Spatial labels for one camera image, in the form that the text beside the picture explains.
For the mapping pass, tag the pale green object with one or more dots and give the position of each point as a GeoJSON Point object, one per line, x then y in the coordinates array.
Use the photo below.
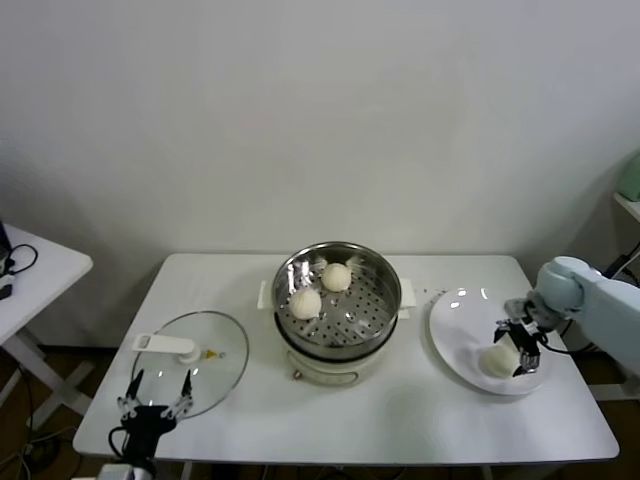
{"type": "Point", "coordinates": [631, 175]}

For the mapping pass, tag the brown crumb scatter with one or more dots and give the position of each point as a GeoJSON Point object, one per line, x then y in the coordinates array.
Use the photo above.
{"type": "Point", "coordinates": [434, 290]}

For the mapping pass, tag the white stand foot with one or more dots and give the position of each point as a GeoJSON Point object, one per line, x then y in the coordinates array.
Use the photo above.
{"type": "Point", "coordinates": [625, 372]}

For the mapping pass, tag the small black plug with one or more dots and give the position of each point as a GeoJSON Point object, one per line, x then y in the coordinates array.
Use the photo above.
{"type": "Point", "coordinates": [4, 290]}

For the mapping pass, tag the white side table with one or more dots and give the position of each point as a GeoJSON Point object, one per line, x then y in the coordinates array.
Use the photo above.
{"type": "Point", "coordinates": [45, 280]}

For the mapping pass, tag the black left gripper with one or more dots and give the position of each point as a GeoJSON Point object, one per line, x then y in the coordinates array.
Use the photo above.
{"type": "Point", "coordinates": [145, 421]}

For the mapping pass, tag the dark device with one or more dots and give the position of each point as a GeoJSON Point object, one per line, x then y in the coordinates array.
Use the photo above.
{"type": "Point", "coordinates": [3, 237]}

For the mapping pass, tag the white shelf board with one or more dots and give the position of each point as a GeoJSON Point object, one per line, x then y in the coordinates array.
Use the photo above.
{"type": "Point", "coordinates": [629, 204]}

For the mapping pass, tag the white oval plate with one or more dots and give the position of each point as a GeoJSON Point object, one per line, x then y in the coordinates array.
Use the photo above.
{"type": "Point", "coordinates": [460, 330]}

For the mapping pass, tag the white steamed baozi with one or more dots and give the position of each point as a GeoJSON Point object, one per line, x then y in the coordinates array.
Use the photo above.
{"type": "Point", "coordinates": [497, 361]}
{"type": "Point", "coordinates": [335, 276]}
{"type": "Point", "coordinates": [305, 303]}

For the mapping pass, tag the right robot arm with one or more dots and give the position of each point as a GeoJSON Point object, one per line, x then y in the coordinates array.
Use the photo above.
{"type": "Point", "coordinates": [600, 305]}

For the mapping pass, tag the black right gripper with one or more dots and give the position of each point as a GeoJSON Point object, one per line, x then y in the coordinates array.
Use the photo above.
{"type": "Point", "coordinates": [522, 334]}

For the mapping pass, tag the cream electric cooker pot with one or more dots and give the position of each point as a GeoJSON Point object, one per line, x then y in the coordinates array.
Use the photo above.
{"type": "Point", "coordinates": [325, 372]}

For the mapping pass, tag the stainless steel steamer basket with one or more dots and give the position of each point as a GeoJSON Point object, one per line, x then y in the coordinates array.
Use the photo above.
{"type": "Point", "coordinates": [365, 300]}

